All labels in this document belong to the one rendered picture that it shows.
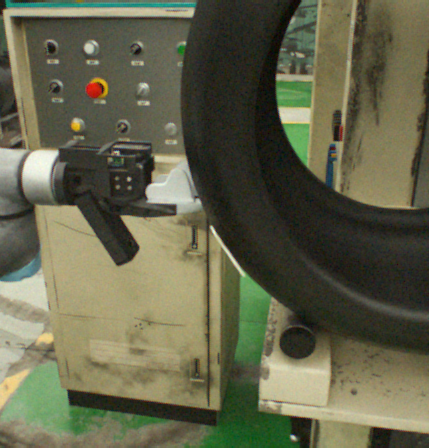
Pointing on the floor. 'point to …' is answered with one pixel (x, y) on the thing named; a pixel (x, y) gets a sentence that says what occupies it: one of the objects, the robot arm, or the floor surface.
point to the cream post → (382, 128)
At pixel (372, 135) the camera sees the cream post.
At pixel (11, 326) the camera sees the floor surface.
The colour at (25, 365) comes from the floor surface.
